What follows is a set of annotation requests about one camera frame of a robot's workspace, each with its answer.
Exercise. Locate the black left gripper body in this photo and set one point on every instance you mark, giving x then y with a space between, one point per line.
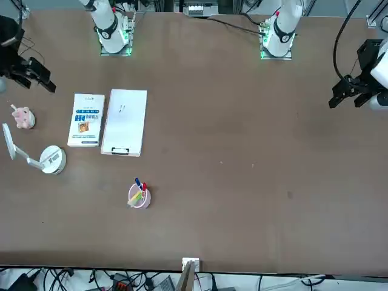
368 57

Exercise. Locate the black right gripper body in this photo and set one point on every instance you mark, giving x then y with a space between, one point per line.
10 57

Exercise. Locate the white foldable desk lamp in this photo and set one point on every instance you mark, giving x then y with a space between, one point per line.
54 160

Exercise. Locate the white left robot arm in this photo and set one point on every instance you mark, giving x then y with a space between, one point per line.
280 33

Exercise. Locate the pink plush toy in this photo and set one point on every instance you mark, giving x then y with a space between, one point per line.
23 118

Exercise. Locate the white and blue book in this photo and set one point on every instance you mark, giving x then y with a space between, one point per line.
86 121

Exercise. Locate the white clipboard with black clip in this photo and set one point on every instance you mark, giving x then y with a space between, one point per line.
124 121

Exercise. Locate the blue capped marker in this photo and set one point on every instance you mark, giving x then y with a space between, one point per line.
138 182

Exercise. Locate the red capped marker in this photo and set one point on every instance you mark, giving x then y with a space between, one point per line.
144 186

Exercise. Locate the yellow green highlighter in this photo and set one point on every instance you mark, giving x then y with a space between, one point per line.
135 197

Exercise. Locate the pink translucent pen cup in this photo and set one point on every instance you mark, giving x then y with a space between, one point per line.
145 201

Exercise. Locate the black power adapter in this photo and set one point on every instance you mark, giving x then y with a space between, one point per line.
21 283

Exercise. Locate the red and black connector strip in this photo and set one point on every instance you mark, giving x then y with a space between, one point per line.
121 283

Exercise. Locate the aluminium profile post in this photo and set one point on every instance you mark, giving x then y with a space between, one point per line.
188 276
374 16

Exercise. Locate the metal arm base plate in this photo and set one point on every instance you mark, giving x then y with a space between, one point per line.
263 56
128 45

